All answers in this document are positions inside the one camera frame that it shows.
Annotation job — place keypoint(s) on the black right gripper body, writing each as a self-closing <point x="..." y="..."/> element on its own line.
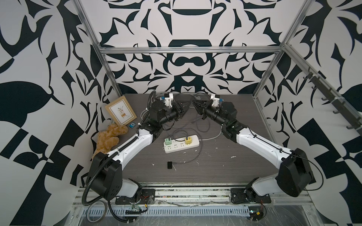
<point x="205" y="107"/>

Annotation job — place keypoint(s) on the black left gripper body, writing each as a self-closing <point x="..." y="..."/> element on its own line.
<point x="178" y="112"/>

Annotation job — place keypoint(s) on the grey USB cable yellow charger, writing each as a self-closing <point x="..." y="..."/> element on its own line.
<point x="189" y="155"/>

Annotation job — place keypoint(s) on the yellow USB wall charger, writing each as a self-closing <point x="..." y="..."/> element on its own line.
<point x="188" y="140"/>

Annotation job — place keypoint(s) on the white power strip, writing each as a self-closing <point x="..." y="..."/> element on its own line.
<point x="178" y="144"/>

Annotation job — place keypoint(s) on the green USB wall charger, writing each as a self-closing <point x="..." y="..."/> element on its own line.
<point x="168" y="141"/>

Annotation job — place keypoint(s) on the black mp3 player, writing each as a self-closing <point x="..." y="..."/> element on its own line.
<point x="169" y="164"/>

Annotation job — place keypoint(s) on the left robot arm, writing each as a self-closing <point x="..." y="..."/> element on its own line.
<point x="105" y="178"/>

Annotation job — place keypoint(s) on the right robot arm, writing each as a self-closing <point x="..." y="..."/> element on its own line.
<point x="294" y="170"/>

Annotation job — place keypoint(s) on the blue mp3 player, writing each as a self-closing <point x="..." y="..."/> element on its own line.
<point x="132" y="125"/>

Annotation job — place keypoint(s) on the brown teddy bear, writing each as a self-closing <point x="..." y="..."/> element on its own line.
<point x="109" y="138"/>

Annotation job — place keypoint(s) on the small circuit board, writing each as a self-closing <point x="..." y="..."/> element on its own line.
<point x="256" y="214"/>

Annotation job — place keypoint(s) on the tape roll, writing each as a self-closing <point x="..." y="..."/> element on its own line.
<point x="96" y="212"/>

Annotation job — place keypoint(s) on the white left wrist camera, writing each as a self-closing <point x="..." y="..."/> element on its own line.
<point x="168" y="100"/>

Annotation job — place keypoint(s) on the wooden picture frame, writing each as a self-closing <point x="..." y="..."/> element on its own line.
<point x="121" y="111"/>

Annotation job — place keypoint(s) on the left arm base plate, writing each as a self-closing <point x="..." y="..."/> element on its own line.
<point x="144" y="196"/>

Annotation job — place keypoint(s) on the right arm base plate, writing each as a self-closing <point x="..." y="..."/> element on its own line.
<point x="244" y="196"/>

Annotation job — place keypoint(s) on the black wall hook rack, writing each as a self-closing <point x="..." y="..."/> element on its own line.
<point x="332" y="96"/>

